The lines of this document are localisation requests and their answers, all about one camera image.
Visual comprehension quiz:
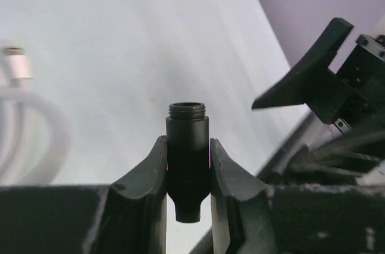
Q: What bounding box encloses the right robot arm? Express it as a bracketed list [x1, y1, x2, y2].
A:
[252, 17, 384, 182]

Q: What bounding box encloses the black T-shaped pipe fitting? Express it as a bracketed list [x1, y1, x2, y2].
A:
[166, 102, 211, 223]

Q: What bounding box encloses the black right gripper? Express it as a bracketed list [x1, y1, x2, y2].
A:
[251, 17, 384, 128]

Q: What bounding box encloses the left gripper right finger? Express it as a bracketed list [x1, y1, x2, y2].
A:
[210, 139, 384, 253]

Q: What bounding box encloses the white flexible hose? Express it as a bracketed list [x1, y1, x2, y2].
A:
[0, 45, 73, 185]

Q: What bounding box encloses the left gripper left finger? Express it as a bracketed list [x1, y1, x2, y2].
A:
[1, 136, 167, 253]

